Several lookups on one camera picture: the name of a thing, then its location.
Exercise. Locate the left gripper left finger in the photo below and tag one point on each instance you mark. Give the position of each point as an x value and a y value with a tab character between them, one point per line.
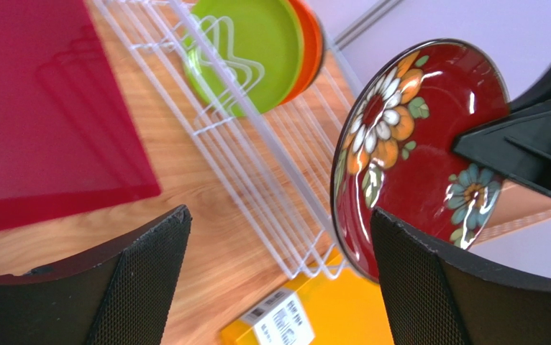
119	292

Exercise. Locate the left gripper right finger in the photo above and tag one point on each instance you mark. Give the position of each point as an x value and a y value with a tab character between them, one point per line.
437	293

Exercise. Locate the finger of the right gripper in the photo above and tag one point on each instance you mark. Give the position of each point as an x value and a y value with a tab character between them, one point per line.
518	146

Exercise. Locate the red floral plate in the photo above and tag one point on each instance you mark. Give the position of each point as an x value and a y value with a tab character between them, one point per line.
394	150

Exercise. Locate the white wire dish rack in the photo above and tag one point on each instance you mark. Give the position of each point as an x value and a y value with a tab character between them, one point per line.
276	166

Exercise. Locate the green plastic plate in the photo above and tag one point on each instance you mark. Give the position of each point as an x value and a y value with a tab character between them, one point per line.
261	42

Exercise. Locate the orange mat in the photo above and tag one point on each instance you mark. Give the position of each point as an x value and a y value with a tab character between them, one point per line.
346	310

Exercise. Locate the white barcode label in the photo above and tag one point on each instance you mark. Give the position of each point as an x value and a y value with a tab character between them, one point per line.
280	319

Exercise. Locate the red mat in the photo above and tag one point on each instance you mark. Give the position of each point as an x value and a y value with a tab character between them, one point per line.
68	144

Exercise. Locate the orange plastic plate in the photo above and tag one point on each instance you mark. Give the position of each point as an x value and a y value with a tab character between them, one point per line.
313	49

